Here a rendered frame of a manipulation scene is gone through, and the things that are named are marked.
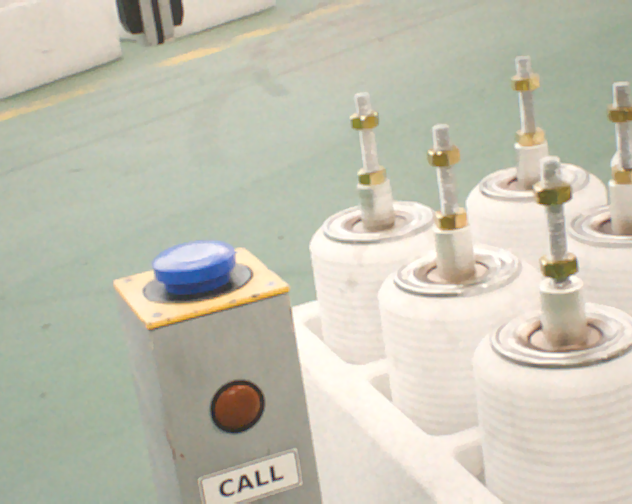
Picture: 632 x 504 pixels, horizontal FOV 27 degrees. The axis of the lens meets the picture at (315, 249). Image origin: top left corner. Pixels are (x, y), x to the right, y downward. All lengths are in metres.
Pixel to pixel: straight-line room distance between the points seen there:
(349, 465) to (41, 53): 2.24
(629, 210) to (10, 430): 0.69
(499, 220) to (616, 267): 0.13
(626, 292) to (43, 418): 0.68
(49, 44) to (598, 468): 2.44
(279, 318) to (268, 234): 1.09
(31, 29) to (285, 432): 2.37
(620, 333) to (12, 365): 0.89
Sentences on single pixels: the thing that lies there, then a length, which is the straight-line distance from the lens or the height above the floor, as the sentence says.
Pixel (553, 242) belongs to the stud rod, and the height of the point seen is 0.30.
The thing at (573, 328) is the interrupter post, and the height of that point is 0.26.
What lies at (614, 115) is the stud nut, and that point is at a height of 0.32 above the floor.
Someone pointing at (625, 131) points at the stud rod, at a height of 0.31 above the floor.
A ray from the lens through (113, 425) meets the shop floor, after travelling 1.27.
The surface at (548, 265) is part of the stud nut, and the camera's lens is 0.67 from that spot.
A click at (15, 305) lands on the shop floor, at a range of 1.63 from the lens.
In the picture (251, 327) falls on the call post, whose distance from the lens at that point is 0.62.
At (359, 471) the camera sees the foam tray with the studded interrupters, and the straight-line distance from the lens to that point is 0.81.
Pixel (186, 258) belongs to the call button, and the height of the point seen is 0.33.
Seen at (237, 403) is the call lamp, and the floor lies 0.27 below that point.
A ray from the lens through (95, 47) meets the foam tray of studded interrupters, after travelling 3.10.
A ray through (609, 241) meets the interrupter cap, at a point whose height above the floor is 0.25.
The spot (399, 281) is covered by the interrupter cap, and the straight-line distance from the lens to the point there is 0.77.
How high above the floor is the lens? 0.53
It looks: 19 degrees down
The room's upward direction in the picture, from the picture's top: 9 degrees counter-clockwise
